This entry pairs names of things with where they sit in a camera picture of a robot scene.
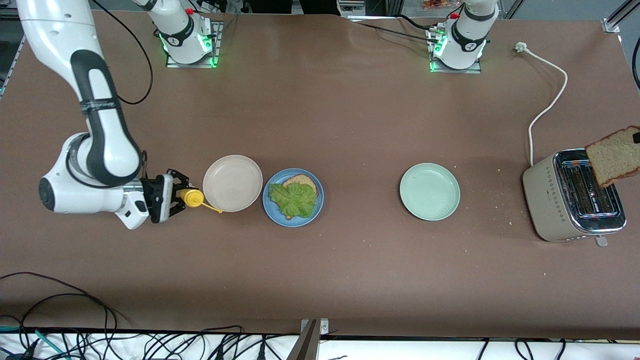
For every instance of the blue round plate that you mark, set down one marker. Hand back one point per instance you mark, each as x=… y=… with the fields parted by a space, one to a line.
x=292 y=223

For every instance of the beige round plate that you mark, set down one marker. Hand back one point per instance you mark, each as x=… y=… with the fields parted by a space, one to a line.
x=232 y=182

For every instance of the yellow mustard squeeze bottle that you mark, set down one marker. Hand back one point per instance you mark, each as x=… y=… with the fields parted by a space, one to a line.
x=192 y=197

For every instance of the green lettuce leaf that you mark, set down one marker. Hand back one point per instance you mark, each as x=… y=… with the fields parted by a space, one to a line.
x=295 y=200

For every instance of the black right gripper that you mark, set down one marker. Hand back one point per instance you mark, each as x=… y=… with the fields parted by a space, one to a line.
x=151 y=189

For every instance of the orange snack packet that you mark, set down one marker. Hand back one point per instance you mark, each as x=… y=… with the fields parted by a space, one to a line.
x=440 y=4

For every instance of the mint green round plate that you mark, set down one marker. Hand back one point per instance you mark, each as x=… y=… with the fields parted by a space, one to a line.
x=430 y=191

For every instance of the beige metal toaster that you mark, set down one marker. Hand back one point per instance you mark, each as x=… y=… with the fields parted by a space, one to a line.
x=545 y=200

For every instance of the brown bread slice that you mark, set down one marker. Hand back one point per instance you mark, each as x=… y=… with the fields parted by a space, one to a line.
x=612 y=157
x=302 y=179

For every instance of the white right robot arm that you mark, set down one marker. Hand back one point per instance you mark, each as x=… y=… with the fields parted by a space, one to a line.
x=75 y=195

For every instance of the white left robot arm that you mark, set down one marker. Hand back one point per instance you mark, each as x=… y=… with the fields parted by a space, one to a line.
x=467 y=35

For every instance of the grey metal table bracket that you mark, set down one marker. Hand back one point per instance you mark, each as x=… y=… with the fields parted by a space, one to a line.
x=312 y=345

